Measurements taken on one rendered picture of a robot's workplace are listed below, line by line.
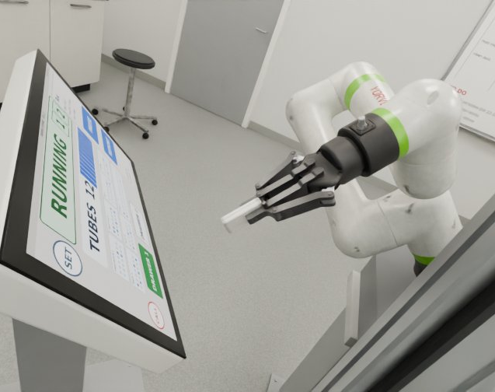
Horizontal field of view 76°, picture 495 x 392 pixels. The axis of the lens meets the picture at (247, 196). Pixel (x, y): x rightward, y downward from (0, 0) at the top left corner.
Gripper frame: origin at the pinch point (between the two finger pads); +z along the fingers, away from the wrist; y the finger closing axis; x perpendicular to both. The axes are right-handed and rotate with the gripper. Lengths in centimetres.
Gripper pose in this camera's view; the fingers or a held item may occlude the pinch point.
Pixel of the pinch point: (243, 215)
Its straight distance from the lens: 52.1
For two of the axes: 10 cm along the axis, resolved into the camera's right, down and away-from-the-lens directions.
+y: 3.9, 6.2, -6.8
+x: 3.0, 6.1, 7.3
